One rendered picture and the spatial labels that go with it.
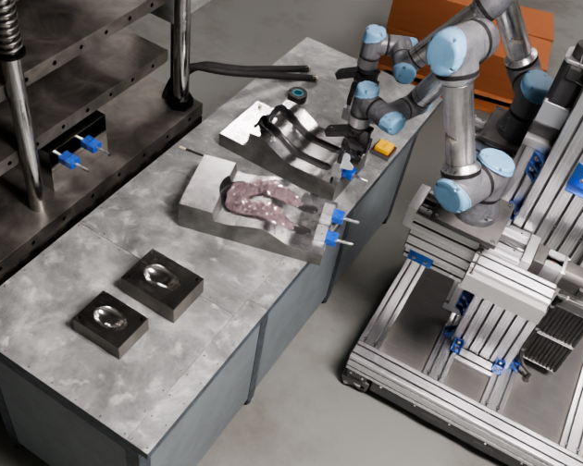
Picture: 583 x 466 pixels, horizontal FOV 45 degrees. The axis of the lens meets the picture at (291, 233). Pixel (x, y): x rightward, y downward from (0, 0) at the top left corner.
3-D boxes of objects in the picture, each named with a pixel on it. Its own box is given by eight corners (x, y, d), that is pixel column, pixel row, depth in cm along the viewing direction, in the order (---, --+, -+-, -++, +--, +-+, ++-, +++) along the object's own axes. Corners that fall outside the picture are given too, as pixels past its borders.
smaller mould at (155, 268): (203, 291, 222) (204, 278, 217) (173, 324, 213) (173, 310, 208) (153, 262, 227) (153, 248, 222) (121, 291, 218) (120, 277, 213)
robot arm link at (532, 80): (513, 118, 248) (527, 87, 238) (506, 95, 257) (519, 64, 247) (546, 122, 249) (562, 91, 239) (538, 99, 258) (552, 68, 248)
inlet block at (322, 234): (353, 244, 240) (355, 234, 236) (350, 255, 237) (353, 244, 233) (316, 234, 241) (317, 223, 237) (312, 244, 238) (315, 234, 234)
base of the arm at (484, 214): (502, 206, 232) (514, 184, 224) (489, 234, 222) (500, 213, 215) (460, 187, 235) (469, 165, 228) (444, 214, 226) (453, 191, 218)
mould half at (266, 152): (364, 166, 272) (371, 140, 262) (331, 203, 256) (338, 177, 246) (256, 112, 286) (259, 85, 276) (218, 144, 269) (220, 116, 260)
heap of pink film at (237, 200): (304, 199, 247) (307, 183, 242) (291, 235, 235) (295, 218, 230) (233, 179, 249) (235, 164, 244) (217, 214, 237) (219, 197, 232)
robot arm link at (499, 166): (510, 192, 222) (527, 161, 212) (483, 209, 215) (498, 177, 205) (482, 170, 227) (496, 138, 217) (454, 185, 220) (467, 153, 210)
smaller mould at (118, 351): (148, 329, 210) (148, 317, 206) (119, 360, 202) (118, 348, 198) (105, 301, 215) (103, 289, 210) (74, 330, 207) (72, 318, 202)
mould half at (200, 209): (335, 213, 253) (341, 191, 245) (319, 265, 235) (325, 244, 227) (203, 177, 257) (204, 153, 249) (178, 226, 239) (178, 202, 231)
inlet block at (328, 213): (358, 223, 247) (361, 212, 243) (355, 232, 244) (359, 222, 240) (322, 213, 248) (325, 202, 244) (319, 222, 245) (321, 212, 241)
